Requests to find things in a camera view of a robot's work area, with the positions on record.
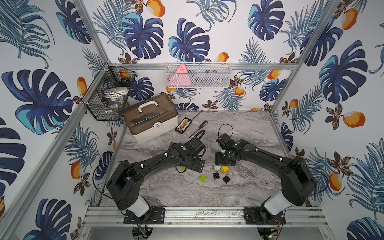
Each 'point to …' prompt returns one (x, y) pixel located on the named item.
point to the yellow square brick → (224, 169)
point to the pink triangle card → (181, 78)
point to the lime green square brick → (183, 168)
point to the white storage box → (151, 118)
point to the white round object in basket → (117, 93)
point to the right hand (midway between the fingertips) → (219, 161)
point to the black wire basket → (106, 98)
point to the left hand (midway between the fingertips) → (195, 163)
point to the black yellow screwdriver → (203, 125)
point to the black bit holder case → (183, 125)
